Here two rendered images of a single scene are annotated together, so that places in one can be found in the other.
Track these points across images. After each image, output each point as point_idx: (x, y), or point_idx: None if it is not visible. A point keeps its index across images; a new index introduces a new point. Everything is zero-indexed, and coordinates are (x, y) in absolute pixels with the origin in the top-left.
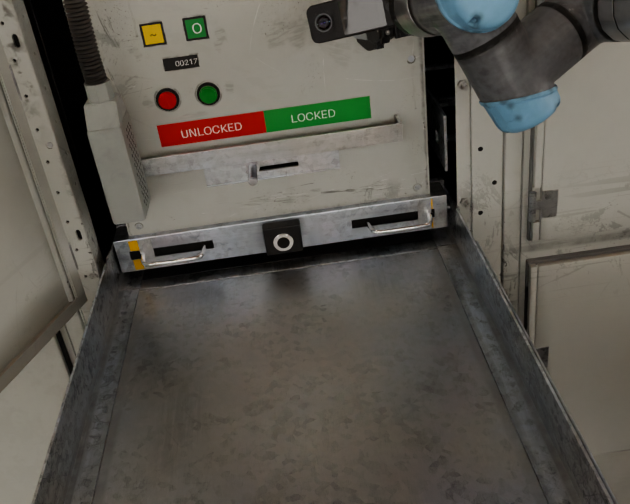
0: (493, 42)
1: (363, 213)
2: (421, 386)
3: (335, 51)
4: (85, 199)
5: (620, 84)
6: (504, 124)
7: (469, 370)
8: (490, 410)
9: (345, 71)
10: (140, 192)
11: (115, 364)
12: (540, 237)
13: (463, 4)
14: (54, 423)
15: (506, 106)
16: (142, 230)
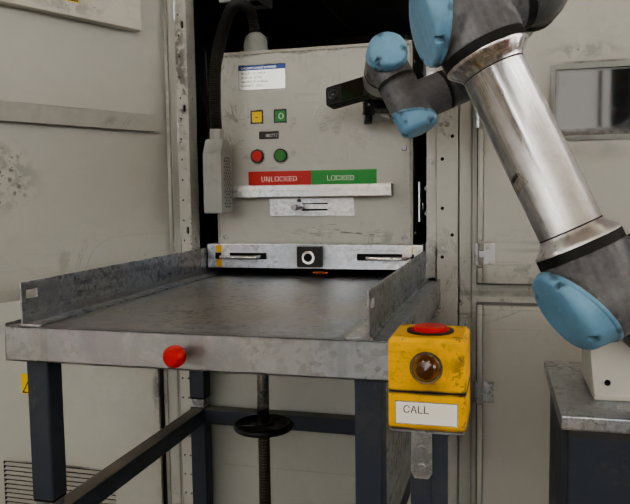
0: (392, 77)
1: (365, 249)
2: (340, 299)
3: (358, 138)
4: (206, 235)
5: None
6: (400, 127)
7: None
8: (371, 305)
9: (362, 151)
10: (223, 195)
11: (175, 284)
12: (483, 280)
13: (372, 51)
14: (138, 368)
15: (399, 114)
16: (226, 240)
